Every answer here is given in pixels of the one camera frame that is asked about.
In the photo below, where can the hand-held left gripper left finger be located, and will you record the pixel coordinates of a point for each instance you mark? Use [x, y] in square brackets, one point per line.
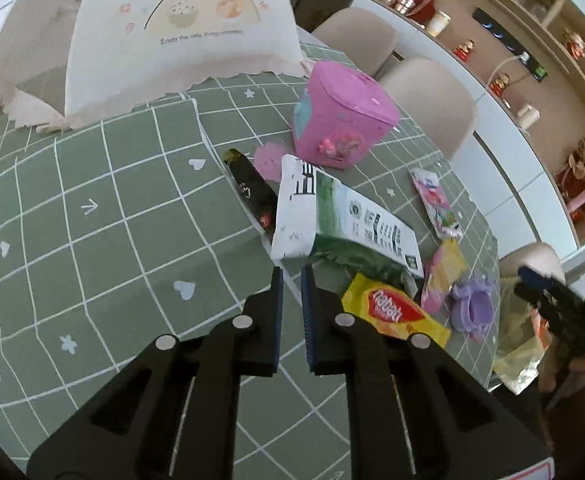
[277, 320]

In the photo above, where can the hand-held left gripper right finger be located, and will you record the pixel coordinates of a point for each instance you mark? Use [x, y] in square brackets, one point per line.
[308, 320]

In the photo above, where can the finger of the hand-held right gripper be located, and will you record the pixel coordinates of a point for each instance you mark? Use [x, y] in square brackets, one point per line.
[537, 277]
[542, 305]

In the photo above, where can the yellow snack packet red label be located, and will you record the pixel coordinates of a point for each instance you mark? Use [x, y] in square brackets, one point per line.
[397, 310]

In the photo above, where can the pink yellow snack packet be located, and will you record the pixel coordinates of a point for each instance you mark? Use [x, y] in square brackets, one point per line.
[442, 275]

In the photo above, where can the white green milk carton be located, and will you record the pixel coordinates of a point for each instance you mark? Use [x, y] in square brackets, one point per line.
[352, 220]

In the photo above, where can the pink white wipes packet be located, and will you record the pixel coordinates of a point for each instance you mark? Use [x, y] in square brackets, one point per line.
[437, 205]

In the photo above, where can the dark slim snack packet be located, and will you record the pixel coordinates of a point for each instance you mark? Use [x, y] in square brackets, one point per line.
[250, 190]

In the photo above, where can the pink scalloped card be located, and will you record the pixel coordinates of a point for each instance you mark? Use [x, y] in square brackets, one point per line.
[268, 162]

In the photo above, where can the purple plastic toy container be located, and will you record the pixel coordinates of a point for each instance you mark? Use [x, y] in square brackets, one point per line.
[472, 305]

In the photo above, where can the pink cone vase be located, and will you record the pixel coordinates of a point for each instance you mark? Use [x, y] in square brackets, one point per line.
[581, 199]

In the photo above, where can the red pink flower bouquet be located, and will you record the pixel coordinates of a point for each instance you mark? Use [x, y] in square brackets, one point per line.
[575, 175]

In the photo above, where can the white sideboard cabinet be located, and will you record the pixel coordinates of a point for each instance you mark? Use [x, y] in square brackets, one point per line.
[512, 160]

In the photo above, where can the white electric kettle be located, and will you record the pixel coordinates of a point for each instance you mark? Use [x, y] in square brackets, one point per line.
[528, 116]

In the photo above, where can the green checked tablecloth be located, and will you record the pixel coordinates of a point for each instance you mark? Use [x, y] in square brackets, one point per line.
[97, 270]

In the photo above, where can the red seated figurine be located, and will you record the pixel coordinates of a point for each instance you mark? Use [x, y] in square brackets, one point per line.
[500, 85]
[464, 50]

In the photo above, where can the pink toy box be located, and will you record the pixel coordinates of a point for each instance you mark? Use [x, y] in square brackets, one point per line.
[342, 110]

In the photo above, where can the wealth god figurine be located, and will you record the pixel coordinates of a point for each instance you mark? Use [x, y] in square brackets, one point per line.
[575, 44]

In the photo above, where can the black power strip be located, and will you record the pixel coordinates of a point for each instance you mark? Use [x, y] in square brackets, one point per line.
[502, 35]

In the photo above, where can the printed mesh food cover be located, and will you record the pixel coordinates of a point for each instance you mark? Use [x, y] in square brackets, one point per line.
[172, 70]

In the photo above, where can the cream tumbler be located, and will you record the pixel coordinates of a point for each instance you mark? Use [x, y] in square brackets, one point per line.
[438, 22]

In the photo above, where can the wooden wall shelf unit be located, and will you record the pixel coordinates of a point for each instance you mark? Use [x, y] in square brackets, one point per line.
[537, 30]

